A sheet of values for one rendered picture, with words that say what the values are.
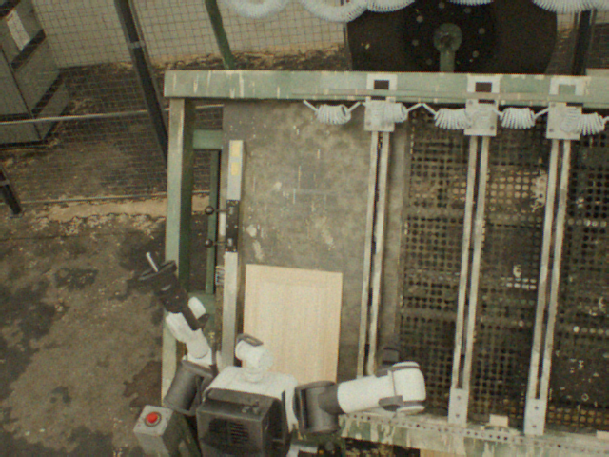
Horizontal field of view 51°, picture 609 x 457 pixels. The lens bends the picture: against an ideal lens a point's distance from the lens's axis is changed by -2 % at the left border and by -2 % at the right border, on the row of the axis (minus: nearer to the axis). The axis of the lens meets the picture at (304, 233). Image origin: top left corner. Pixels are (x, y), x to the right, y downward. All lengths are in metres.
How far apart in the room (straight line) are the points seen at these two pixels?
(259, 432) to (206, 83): 1.27
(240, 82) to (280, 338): 0.96
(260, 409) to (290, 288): 0.68
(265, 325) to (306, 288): 0.22
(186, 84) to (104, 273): 2.46
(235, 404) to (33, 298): 3.02
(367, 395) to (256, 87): 1.16
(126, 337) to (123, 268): 0.67
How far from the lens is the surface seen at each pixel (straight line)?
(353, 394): 1.89
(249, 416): 1.89
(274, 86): 2.37
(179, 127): 2.56
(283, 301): 2.48
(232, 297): 2.52
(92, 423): 3.90
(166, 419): 2.57
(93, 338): 4.32
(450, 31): 2.61
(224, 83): 2.44
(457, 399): 2.39
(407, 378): 1.85
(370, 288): 2.36
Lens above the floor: 2.95
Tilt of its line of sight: 40 degrees down
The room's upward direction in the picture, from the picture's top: 9 degrees counter-clockwise
